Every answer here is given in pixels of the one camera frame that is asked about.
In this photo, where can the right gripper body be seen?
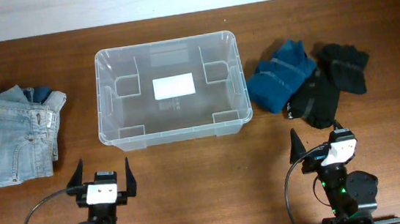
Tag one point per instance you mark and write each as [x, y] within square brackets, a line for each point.
[315, 160]

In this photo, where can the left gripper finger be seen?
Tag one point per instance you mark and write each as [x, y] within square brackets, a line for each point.
[76, 180]
[131, 183]

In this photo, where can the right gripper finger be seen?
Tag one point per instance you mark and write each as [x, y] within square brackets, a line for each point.
[297, 148]
[337, 125]

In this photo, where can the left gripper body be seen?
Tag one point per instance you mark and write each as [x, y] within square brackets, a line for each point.
[81, 201]

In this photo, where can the black garment with tape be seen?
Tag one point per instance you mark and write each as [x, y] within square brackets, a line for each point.
[315, 102]

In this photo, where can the teal blue garment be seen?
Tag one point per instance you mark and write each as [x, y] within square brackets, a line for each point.
[276, 80]

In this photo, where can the light blue jeans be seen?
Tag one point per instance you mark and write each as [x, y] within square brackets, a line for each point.
[28, 134]

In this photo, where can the dark blue jeans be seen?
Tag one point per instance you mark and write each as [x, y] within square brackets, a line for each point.
[34, 95]

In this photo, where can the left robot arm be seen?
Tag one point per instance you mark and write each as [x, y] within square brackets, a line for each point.
[100, 214]

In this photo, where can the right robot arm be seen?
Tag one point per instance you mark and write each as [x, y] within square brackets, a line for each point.
[351, 196]

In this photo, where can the clear plastic storage bin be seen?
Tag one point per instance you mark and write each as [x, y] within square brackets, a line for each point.
[129, 116]

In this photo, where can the white label in bin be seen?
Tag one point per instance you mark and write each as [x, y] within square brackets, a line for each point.
[174, 86]

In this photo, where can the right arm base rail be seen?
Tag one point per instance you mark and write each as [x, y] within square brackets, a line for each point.
[380, 222]

